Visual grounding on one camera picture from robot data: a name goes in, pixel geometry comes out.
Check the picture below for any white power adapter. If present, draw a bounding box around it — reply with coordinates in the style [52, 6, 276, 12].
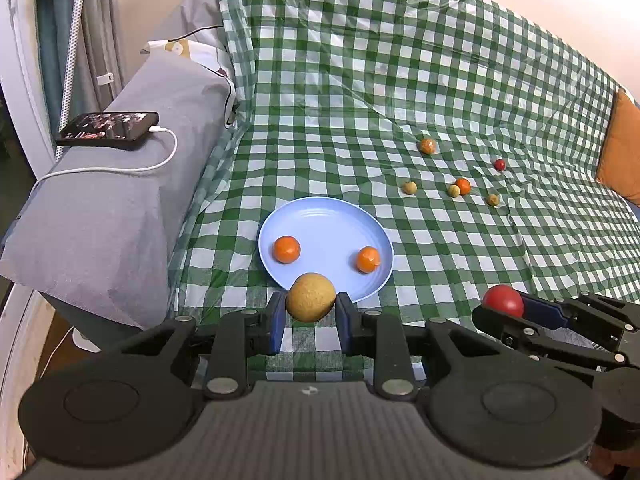
[72, 327, 101, 354]

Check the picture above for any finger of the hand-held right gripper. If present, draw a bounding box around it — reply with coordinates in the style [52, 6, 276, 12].
[472, 304, 629, 372]
[515, 290, 640, 357]

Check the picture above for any thin black cable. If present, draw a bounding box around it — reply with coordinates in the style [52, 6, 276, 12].
[167, 24, 238, 128]

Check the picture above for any grey bed sheet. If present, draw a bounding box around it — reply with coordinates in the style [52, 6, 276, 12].
[160, 0, 226, 46]

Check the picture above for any black smartphone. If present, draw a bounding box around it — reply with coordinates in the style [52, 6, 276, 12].
[55, 111, 160, 151]

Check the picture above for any orange cushion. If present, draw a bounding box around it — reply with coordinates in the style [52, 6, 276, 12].
[595, 88, 640, 208]

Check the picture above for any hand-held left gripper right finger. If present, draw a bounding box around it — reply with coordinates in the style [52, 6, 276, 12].
[336, 291, 507, 402]

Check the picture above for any grey teal curtain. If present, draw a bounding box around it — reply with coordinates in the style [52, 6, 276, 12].
[35, 0, 123, 121]

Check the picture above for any green white checkered tablecloth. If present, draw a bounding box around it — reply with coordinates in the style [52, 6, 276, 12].
[167, 0, 640, 383]

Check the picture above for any speckled white pole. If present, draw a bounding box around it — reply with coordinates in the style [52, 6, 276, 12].
[57, 0, 86, 133]

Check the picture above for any grey bolster cushion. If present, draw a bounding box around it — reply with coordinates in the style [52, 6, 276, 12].
[0, 54, 236, 332]

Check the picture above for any white charging cable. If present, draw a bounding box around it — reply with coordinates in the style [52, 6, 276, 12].
[35, 126, 179, 183]

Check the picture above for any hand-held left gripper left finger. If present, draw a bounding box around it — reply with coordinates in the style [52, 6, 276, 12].
[102, 291, 287, 401]

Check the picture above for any white brown patterned pillow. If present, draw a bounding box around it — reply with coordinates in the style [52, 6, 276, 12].
[140, 39, 236, 82]

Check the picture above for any light blue plate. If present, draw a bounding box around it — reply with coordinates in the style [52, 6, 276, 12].
[258, 196, 395, 304]

